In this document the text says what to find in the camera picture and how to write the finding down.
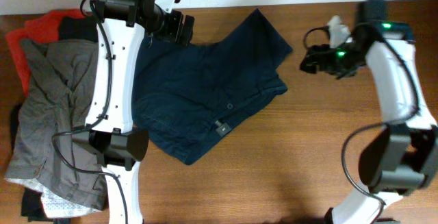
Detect navy blue shorts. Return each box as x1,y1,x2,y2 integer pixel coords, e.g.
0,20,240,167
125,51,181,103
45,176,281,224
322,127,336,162
132,10,292,165

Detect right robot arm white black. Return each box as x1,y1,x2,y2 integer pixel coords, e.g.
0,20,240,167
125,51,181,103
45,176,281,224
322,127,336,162
300,16,437,223

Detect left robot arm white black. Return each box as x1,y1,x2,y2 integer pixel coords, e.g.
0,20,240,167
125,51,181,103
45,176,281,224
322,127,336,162
67,0,194,223

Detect black garment top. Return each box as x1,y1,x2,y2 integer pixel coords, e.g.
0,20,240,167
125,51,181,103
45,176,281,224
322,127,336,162
58,17,98,42

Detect black garment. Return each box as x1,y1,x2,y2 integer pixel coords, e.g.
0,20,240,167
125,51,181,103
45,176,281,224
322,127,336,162
21,188,72,224
58,17,98,42

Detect grey shorts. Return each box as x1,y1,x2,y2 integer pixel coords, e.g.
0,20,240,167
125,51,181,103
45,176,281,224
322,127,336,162
5,39,107,210

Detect red garment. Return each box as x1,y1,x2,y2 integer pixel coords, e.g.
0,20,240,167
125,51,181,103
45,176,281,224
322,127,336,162
5,9,85,96

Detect white mesh garment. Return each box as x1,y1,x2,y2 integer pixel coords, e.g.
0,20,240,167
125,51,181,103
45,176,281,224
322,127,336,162
5,178,101,218

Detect black garment bottom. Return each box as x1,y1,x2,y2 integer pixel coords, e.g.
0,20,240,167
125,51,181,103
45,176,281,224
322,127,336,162
21,188,72,224

